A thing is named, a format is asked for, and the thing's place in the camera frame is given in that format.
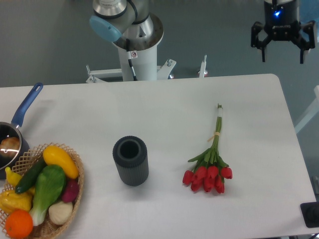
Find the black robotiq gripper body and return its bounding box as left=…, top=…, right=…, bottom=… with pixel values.
left=264, top=0, right=301, bottom=41

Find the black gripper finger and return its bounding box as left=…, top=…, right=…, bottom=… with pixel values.
left=250, top=21, right=274, bottom=63
left=298, top=20, right=316, bottom=64

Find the red tulip bouquet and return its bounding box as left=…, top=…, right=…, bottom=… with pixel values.
left=182, top=104, right=233, bottom=194

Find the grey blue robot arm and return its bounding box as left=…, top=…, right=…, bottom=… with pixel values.
left=89, top=0, right=319, bottom=63

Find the dark grey ribbed vase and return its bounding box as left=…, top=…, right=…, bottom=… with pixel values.
left=113, top=135, right=149, bottom=186

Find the black device at edge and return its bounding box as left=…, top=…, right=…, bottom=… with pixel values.
left=300, top=202, right=319, bottom=228

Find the yellow squash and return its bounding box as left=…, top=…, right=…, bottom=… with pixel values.
left=43, top=145, right=79, bottom=179

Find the purple red radish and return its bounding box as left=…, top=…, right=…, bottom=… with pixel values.
left=61, top=180, right=79, bottom=203

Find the woven wicker basket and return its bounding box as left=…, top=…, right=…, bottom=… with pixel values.
left=11, top=143, right=84, bottom=239

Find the green bok choy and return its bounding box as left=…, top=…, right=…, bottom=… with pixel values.
left=29, top=165, right=66, bottom=227

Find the white garlic bulb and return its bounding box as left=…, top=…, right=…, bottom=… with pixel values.
left=48, top=201, right=73, bottom=225

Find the browned bread roll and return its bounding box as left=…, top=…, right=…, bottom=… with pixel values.
left=0, top=137, right=20, bottom=159

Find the dark green cucumber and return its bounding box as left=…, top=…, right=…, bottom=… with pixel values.
left=15, top=157, right=47, bottom=194

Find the orange fruit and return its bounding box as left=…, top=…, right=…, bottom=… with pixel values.
left=5, top=210, right=33, bottom=239

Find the white frame right edge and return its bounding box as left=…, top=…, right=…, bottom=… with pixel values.
left=294, top=85, right=319, bottom=134

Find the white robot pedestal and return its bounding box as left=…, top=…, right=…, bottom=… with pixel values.
left=86, top=45, right=176, bottom=83

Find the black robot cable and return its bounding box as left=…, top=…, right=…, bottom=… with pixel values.
left=125, top=38, right=138, bottom=81

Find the blue handled saucepan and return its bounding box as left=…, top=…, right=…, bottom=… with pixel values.
left=0, top=83, right=43, bottom=180

